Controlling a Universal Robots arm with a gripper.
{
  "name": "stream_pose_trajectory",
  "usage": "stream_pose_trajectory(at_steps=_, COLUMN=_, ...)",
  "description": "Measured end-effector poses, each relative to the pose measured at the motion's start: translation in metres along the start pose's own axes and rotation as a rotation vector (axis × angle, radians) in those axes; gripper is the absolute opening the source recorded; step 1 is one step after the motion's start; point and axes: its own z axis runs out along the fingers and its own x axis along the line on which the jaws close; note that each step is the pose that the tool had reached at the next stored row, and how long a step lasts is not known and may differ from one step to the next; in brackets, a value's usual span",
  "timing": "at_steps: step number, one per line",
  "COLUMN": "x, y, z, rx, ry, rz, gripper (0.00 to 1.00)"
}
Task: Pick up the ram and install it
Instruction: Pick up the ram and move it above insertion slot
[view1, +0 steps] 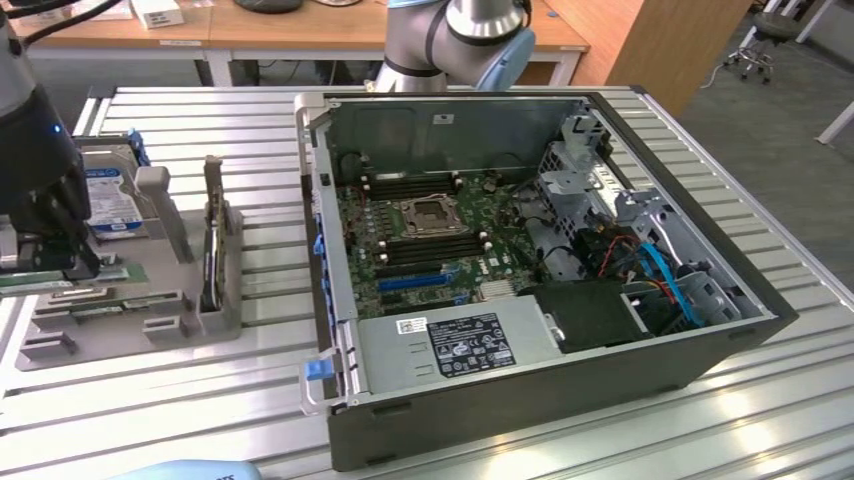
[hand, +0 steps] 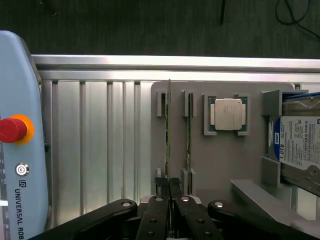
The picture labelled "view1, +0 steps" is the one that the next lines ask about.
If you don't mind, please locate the black fan shroud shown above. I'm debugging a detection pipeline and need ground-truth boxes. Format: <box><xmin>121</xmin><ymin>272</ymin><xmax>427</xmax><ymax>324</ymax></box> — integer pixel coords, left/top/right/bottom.
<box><xmin>535</xmin><ymin>279</ymin><xmax>652</xmax><ymax>355</ymax></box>

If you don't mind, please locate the red wire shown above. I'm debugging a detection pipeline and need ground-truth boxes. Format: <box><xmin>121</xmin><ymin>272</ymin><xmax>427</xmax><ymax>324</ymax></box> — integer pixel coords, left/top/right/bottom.
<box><xmin>597</xmin><ymin>259</ymin><xmax>671</xmax><ymax>301</ymax></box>

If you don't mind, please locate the silver disk bay bracket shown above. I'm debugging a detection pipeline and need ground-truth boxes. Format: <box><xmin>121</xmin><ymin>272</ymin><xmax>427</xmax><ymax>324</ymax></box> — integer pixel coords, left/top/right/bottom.
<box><xmin>611</xmin><ymin>188</ymin><xmax>763</xmax><ymax>332</ymax></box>

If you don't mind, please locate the wooden cabinet panel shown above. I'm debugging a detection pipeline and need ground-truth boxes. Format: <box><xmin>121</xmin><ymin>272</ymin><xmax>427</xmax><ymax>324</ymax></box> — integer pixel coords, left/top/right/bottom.
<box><xmin>540</xmin><ymin>0</ymin><xmax>766</xmax><ymax>117</ymax></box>

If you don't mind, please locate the black round object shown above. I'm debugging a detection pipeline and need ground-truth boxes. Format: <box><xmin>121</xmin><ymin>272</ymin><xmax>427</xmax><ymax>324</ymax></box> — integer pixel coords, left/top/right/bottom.
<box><xmin>232</xmin><ymin>0</ymin><xmax>303</xmax><ymax>15</ymax></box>

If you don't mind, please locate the wooden desk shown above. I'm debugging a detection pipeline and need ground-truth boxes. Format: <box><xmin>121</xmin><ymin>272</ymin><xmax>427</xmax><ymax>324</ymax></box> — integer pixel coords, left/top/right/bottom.
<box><xmin>8</xmin><ymin>0</ymin><xmax>592</xmax><ymax>89</ymax></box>

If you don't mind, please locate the white table leg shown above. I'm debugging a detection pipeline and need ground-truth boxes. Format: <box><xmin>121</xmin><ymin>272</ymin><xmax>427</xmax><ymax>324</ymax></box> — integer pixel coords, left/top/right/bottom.
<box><xmin>815</xmin><ymin>98</ymin><xmax>854</xmax><ymax>146</ymax></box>

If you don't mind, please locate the black stool with castors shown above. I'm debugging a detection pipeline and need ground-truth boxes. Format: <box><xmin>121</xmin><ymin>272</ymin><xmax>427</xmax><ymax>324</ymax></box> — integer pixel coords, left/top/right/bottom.
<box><xmin>722</xmin><ymin>11</ymin><xmax>803</xmax><ymax>85</ymax></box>

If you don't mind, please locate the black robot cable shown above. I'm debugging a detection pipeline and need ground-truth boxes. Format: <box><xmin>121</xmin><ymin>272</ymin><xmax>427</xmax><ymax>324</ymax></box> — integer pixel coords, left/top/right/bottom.
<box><xmin>4</xmin><ymin>0</ymin><xmax>122</xmax><ymax>47</ymax></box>

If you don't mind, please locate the white box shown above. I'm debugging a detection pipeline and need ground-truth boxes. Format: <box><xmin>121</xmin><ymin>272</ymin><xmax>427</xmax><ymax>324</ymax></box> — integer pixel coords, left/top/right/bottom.
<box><xmin>128</xmin><ymin>0</ymin><xmax>182</xmax><ymax>30</ymax></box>

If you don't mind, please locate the silver power supply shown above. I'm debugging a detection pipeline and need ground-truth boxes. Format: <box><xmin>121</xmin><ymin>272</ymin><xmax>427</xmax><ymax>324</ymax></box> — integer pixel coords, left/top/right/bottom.
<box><xmin>355</xmin><ymin>296</ymin><xmax>563</xmax><ymax>397</ymax></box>

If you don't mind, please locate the black graphics card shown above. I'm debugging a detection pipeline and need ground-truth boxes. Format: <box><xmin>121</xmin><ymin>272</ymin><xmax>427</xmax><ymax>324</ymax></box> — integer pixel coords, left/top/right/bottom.
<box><xmin>197</xmin><ymin>154</ymin><xmax>229</xmax><ymax>315</ymax></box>

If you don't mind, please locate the black RAM slot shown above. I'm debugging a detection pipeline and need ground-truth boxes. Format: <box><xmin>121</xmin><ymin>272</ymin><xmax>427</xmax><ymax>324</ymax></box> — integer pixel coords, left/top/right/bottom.
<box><xmin>367</xmin><ymin>177</ymin><xmax>460</xmax><ymax>186</ymax></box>
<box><xmin>368</xmin><ymin>187</ymin><xmax>464</xmax><ymax>197</ymax></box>
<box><xmin>383</xmin><ymin>241</ymin><xmax>489</xmax><ymax>260</ymax></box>
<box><xmin>365</xmin><ymin>172</ymin><xmax>459</xmax><ymax>181</ymax></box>
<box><xmin>381</xmin><ymin>235</ymin><xmax>487</xmax><ymax>255</ymax></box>
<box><xmin>385</xmin><ymin>246</ymin><xmax>493</xmax><ymax>267</ymax></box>
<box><xmin>379</xmin><ymin>230</ymin><xmax>484</xmax><ymax>249</ymax></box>
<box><xmin>368</xmin><ymin>182</ymin><xmax>461</xmax><ymax>191</ymax></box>

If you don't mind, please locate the green RAM stick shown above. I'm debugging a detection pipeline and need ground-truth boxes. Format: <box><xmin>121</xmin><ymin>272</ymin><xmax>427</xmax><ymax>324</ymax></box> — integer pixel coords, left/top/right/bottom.
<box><xmin>49</xmin><ymin>285</ymin><xmax>152</xmax><ymax>318</ymax></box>
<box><xmin>0</xmin><ymin>263</ymin><xmax>149</xmax><ymax>297</ymax></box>

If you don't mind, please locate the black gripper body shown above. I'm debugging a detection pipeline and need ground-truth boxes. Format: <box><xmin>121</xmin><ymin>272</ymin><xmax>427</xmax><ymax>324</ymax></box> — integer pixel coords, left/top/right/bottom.
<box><xmin>0</xmin><ymin>83</ymin><xmax>93</xmax><ymax>235</ymax></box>

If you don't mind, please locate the hard disk with blue rails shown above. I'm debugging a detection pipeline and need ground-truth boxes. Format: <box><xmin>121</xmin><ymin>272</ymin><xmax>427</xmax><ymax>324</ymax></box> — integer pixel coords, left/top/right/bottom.
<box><xmin>70</xmin><ymin>128</ymin><xmax>153</xmax><ymax>242</ymax></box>

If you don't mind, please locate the green motherboard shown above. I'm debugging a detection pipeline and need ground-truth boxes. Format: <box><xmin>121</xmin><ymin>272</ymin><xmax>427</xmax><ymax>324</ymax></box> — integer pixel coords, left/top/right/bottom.
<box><xmin>331</xmin><ymin>169</ymin><xmax>556</xmax><ymax>322</ymax></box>

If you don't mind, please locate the blue wire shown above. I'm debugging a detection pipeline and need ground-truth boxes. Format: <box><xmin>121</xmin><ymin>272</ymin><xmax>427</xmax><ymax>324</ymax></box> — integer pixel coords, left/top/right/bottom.
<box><xmin>637</xmin><ymin>239</ymin><xmax>703</xmax><ymax>327</ymax></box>

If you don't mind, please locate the grey parts rack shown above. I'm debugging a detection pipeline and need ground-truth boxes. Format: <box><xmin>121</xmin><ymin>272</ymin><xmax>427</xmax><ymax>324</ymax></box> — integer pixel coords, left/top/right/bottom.
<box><xmin>12</xmin><ymin>134</ymin><xmax>245</xmax><ymax>372</ymax></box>

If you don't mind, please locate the black open PC case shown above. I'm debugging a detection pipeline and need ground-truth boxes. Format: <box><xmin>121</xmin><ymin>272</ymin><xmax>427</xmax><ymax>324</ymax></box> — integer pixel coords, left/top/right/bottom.
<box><xmin>292</xmin><ymin>89</ymin><xmax>802</xmax><ymax>474</ymax></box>

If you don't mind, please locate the black expansion slot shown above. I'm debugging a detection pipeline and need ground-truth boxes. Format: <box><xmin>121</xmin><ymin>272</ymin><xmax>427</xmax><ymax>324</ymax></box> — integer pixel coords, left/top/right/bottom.
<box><xmin>371</xmin><ymin>263</ymin><xmax>444</xmax><ymax>282</ymax></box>

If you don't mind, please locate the CPU socket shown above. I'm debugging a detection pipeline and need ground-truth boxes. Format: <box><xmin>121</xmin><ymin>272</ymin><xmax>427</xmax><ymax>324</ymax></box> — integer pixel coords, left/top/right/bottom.
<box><xmin>392</xmin><ymin>191</ymin><xmax>469</xmax><ymax>239</ymax></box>

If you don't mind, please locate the blue expansion slot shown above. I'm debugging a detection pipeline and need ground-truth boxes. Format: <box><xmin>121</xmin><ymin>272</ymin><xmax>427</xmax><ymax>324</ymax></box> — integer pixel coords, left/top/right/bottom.
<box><xmin>376</xmin><ymin>273</ymin><xmax>451</xmax><ymax>294</ymax></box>

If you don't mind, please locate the silver disk bay cage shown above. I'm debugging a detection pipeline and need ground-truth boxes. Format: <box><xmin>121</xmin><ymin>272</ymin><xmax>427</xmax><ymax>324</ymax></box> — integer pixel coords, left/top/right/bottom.
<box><xmin>535</xmin><ymin>114</ymin><xmax>627</xmax><ymax>281</ymax></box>

